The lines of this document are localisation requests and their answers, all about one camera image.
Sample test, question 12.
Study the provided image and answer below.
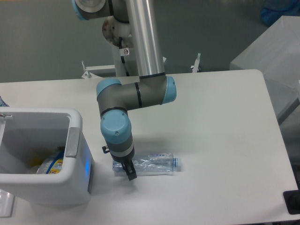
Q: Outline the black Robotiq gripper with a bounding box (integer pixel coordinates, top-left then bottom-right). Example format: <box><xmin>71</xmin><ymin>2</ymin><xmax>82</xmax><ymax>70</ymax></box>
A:
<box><xmin>110</xmin><ymin>150</ymin><xmax>137</xmax><ymax>181</ymax></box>

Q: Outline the clear crushed plastic bottle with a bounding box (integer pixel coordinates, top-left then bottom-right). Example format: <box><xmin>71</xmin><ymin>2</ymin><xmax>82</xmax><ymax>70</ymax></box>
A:
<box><xmin>112</xmin><ymin>152</ymin><xmax>181</xmax><ymax>177</ymax></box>

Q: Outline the blue snack wrapper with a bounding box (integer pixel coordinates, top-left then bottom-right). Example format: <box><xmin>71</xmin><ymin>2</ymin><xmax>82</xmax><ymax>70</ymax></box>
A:
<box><xmin>36</xmin><ymin>146</ymin><xmax>65</xmax><ymax>174</ymax></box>

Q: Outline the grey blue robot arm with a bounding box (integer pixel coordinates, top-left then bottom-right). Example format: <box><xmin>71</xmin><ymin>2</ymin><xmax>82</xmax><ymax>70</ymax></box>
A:
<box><xmin>72</xmin><ymin>0</ymin><xmax>177</xmax><ymax>180</ymax></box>

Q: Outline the yellow white trash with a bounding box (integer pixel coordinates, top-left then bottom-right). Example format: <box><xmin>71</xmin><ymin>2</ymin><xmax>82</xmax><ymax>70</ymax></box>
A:
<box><xmin>28</xmin><ymin>156</ymin><xmax>45</xmax><ymax>173</ymax></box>

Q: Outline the white trash can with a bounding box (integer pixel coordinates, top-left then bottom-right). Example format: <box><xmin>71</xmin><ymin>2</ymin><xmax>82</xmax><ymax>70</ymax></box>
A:
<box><xmin>0</xmin><ymin>107</ymin><xmax>94</xmax><ymax>205</ymax></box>

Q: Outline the blue patterned object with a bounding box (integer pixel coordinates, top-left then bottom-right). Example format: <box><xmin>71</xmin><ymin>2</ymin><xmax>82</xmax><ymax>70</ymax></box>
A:
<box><xmin>0</xmin><ymin>97</ymin><xmax>9</xmax><ymax>107</ymax></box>

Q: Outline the grey covered side table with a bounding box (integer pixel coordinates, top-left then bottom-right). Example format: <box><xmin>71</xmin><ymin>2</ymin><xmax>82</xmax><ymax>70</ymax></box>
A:
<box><xmin>230</xmin><ymin>16</ymin><xmax>300</xmax><ymax>124</ymax></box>

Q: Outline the blue plastic bag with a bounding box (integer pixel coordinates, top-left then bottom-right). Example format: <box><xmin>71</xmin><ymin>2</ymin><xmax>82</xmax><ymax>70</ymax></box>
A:
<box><xmin>260</xmin><ymin>0</ymin><xmax>300</xmax><ymax>26</ymax></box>

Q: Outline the white pedestal foot bracket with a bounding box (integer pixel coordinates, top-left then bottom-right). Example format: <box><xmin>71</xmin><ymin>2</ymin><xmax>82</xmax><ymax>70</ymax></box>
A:
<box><xmin>81</xmin><ymin>60</ymin><xmax>116</xmax><ymax>79</ymax></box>

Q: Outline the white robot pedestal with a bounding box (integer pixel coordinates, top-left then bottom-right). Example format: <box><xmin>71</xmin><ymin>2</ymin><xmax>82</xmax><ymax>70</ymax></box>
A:
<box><xmin>102</xmin><ymin>16</ymin><xmax>138</xmax><ymax>77</ymax></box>

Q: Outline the black clamp mount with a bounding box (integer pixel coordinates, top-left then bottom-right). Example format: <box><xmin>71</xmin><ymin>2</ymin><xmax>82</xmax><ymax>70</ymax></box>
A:
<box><xmin>283</xmin><ymin>190</ymin><xmax>300</xmax><ymax>215</ymax></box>

